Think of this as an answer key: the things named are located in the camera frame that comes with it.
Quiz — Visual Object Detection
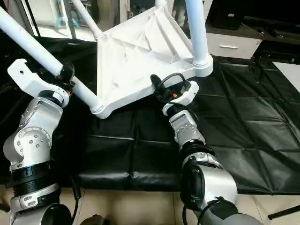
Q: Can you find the white plastic table top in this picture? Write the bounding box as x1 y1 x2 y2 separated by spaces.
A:
91 5 214 120

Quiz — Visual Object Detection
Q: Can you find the light blue stand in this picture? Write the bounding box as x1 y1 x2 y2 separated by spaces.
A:
56 0 75 31

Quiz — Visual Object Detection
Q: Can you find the black work mat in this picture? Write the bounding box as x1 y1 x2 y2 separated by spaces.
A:
0 35 300 195

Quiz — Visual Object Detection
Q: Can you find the white drawer unit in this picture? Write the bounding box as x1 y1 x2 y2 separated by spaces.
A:
206 32 262 59

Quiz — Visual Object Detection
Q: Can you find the white glass door cabinet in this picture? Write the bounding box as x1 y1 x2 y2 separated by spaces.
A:
117 0 214 36

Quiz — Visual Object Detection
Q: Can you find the white flat board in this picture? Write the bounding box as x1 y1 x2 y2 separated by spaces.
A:
273 62 300 92

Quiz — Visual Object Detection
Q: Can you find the dark low sideboard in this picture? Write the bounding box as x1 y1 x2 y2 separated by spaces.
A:
209 0 300 61

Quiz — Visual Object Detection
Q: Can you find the black tripod leg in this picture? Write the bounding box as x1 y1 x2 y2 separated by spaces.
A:
267 206 300 221

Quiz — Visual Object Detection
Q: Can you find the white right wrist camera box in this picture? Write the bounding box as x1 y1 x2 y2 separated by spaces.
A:
162 81 200 106

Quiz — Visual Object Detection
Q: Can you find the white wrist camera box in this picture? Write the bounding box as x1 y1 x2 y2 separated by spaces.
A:
7 59 71 100
162 81 200 106

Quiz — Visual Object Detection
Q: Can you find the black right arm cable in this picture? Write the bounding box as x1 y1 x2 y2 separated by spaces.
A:
157 72 190 94

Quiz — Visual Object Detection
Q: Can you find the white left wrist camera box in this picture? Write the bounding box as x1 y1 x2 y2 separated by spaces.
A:
7 59 71 100

